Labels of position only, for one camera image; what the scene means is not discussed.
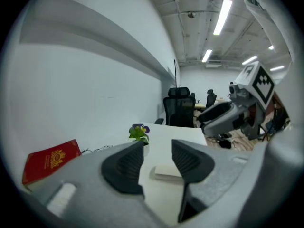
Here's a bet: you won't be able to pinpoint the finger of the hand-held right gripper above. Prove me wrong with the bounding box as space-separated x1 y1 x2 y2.
198 102 235 126

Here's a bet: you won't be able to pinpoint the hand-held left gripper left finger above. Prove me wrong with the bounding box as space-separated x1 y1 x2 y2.
101 140 145 200

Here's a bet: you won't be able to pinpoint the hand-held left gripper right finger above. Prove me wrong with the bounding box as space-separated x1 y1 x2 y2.
171 139 216 223

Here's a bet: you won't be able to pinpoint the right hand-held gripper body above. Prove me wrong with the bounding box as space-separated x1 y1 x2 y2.
201 61 276 141

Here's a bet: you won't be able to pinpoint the cream glasses case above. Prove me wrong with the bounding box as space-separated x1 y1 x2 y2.
149 164 185 181

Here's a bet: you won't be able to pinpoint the black mesh office chair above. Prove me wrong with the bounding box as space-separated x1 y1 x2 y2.
154 86 197 128
205 89 217 108

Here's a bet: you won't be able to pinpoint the light wooden desk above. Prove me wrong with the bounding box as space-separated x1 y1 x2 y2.
194 98 225 110

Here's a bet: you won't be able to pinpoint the small potted plant purple flowers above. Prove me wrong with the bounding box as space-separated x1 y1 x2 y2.
128 123 151 157

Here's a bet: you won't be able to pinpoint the white ceiling air conditioner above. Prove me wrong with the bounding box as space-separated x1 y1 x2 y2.
205 60 223 68

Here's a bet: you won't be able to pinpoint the thin black pole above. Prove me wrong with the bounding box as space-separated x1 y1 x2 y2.
173 59 178 89

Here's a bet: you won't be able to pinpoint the red book with gold emblem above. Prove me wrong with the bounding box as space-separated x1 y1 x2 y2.
22 139 82 192

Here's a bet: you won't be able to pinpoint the thin black cable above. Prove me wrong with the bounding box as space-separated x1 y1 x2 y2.
80 145 114 154

